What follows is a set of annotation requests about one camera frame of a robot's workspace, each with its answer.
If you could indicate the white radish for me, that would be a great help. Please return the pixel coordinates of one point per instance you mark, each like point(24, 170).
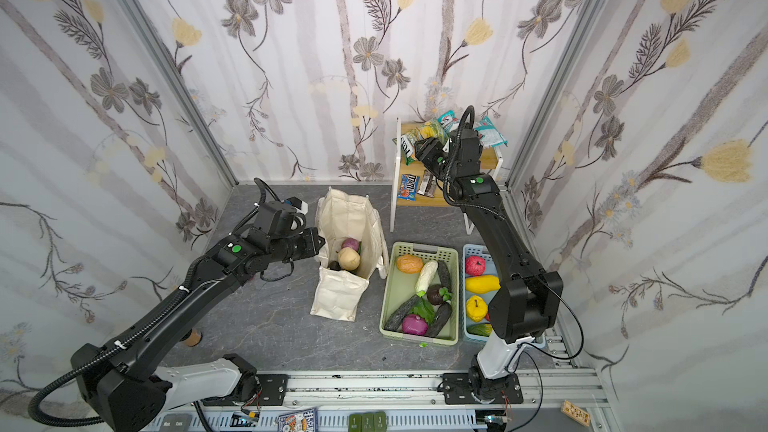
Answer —
point(425, 277)

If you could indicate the dark cucumber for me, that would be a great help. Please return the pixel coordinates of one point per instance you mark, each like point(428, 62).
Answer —
point(441, 318)
point(395, 320)

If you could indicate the light teal snack bag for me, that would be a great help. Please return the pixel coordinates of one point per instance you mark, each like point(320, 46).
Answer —
point(489, 134)

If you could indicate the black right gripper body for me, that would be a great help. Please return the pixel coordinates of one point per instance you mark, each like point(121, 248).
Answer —
point(429, 150)

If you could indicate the yellow bell pepper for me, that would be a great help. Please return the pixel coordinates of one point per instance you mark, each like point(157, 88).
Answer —
point(476, 309)

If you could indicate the brown chocolate bar pack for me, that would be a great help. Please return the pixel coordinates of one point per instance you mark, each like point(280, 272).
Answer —
point(427, 185)

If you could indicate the white wooden two-tier shelf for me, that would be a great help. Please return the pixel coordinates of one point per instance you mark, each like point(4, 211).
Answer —
point(491, 162)

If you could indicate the green leafy vegetable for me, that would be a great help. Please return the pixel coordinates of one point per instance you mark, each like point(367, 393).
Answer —
point(424, 309)

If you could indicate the dark cucumber right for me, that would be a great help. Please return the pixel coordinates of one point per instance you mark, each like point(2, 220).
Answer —
point(441, 318)

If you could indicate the green button pad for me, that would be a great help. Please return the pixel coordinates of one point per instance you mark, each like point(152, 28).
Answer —
point(368, 422)

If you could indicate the blue candy bag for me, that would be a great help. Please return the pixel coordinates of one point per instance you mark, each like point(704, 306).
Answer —
point(408, 187)

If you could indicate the orange bread roll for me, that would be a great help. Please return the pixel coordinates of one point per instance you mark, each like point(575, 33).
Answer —
point(409, 264)

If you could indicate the yellow banana mango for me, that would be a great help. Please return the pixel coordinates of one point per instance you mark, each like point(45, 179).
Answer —
point(482, 284)

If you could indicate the green orange mango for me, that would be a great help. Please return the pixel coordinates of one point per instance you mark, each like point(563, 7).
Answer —
point(479, 330)

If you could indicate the red pomegranate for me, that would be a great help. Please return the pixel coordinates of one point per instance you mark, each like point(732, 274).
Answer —
point(475, 265)

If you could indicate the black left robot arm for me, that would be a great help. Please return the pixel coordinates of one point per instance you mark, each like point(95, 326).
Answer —
point(123, 380)

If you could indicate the blue plastic basket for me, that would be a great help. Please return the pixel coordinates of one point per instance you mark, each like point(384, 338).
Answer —
point(473, 249)

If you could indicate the mangosteen dark brown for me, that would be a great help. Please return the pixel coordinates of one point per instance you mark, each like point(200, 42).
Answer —
point(435, 294)

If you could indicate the yellow green snack bag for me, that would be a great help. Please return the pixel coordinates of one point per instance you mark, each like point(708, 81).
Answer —
point(430, 129)

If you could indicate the printed card box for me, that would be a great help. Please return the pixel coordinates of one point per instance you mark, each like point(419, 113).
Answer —
point(298, 421)

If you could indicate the green plastic basket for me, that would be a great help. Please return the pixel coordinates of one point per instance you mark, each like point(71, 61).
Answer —
point(400, 287)

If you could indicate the purple onion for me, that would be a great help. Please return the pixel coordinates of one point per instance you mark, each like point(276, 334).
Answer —
point(351, 243)

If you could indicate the cream canvas grocery bag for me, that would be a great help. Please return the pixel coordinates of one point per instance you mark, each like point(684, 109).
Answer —
point(340, 216)

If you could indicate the small wooden block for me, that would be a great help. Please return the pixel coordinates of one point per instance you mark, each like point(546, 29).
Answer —
point(576, 413)

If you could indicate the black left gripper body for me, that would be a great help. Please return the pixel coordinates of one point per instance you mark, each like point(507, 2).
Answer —
point(312, 243)

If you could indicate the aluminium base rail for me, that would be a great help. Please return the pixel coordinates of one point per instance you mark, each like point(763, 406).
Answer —
point(413, 401)

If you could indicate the beige pear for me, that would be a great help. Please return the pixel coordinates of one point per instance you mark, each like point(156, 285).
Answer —
point(349, 260)

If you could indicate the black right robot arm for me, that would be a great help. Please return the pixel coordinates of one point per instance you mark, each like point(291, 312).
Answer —
point(528, 300)

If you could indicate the dark cucumber left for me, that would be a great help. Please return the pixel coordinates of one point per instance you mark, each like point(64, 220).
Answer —
point(395, 320)

